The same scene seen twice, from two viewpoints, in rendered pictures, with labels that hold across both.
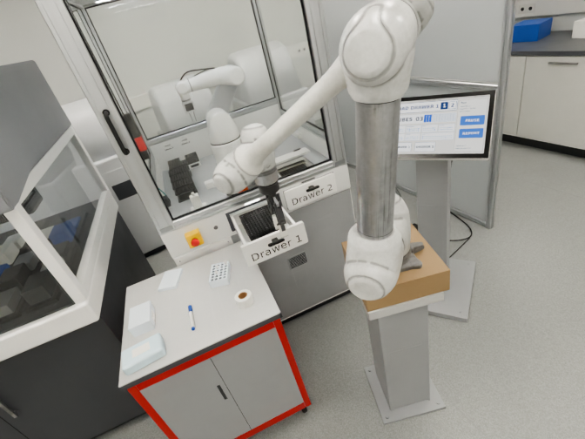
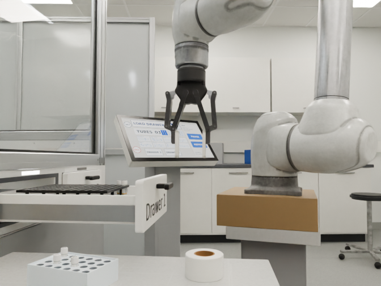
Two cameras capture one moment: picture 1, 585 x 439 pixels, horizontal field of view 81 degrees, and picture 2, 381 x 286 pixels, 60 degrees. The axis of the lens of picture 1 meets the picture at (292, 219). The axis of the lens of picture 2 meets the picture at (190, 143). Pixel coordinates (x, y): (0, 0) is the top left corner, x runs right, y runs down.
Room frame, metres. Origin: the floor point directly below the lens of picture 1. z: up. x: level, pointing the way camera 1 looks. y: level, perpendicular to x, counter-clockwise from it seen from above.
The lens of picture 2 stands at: (0.87, 0.87, 0.98)
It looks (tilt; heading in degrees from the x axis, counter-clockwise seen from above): 3 degrees up; 289
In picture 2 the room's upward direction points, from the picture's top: straight up
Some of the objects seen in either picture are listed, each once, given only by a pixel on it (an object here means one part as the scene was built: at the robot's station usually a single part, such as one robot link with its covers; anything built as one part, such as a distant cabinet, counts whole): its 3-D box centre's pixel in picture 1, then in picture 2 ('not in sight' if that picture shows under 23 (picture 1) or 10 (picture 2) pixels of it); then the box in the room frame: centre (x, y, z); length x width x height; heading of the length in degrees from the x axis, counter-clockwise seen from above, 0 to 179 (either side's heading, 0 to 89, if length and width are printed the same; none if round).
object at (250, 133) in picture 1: (256, 148); (195, 17); (1.13, 0.06, 1.34); 0.13 x 0.11 x 0.16; 148
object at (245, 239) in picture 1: (262, 224); (73, 201); (1.43, 0.15, 0.86); 0.40 x 0.26 x 0.06; 13
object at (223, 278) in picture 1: (220, 273); (73, 272); (1.25, 0.38, 0.78); 0.12 x 0.08 x 0.04; 177
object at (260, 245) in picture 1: (275, 243); (153, 198); (1.23, 0.10, 0.87); 0.29 x 0.02 x 0.11; 103
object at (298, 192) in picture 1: (311, 191); (84, 186); (1.61, -0.14, 0.87); 0.29 x 0.02 x 0.11; 103
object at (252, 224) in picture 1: (262, 224); (77, 199); (1.42, 0.14, 0.87); 0.22 x 0.18 x 0.06; 13
